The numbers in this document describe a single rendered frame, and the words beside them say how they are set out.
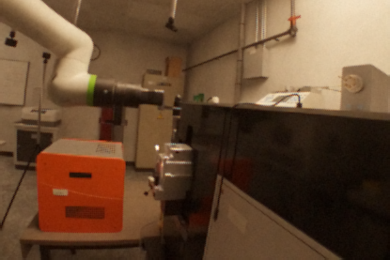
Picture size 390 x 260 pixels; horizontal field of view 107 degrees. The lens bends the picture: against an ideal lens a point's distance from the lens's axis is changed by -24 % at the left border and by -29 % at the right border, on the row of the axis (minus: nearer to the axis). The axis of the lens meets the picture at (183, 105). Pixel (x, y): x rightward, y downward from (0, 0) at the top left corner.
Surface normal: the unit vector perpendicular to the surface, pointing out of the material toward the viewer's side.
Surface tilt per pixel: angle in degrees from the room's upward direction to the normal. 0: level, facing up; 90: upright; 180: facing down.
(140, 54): 90
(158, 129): 90
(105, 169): 90
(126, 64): 90
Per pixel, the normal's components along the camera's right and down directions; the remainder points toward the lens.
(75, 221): 0.33, 0.04
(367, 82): -0.94, -0.11
